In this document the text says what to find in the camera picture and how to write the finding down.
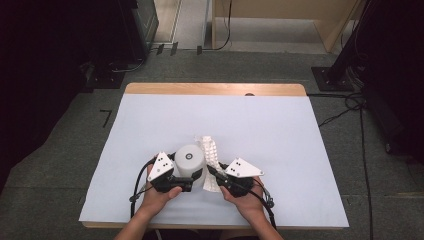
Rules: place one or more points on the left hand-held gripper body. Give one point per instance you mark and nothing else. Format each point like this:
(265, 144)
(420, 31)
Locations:
(160, 166)

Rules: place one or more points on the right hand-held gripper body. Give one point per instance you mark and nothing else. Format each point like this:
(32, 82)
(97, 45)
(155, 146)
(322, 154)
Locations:
(243, 168)

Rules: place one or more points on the white cylinder device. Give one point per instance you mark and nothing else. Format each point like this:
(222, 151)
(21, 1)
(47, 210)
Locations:
(190, 170)

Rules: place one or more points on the white waffle cloth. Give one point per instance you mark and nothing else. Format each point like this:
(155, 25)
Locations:
(211, 150)

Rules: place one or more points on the person's left hand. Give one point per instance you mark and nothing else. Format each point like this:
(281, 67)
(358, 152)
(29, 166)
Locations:
(156, 201)

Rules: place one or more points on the person's right hand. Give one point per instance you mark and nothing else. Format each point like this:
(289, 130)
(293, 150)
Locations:
(248, 205)

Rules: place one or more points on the pale blue table mat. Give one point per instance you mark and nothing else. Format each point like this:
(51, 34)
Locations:
(266, 126)

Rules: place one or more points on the black cabinet with glass side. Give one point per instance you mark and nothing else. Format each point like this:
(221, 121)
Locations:
(133, 33)

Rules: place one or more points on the black curtain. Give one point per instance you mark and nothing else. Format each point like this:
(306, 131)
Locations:
(33, 83)
(400, 66)

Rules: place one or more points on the light wooden cabinet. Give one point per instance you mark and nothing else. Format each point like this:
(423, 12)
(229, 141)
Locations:
(283, 8)

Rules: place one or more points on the black stand base plate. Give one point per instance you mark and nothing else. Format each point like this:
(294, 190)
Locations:
(323, 81)
(106, 80)

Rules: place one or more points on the black floor bracket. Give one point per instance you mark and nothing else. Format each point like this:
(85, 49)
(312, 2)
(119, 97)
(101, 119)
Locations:
(199, 50)
(174, 48)
(160, 49)

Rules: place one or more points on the black stand post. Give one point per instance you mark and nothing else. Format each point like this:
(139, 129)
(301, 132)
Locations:
(346, 50)

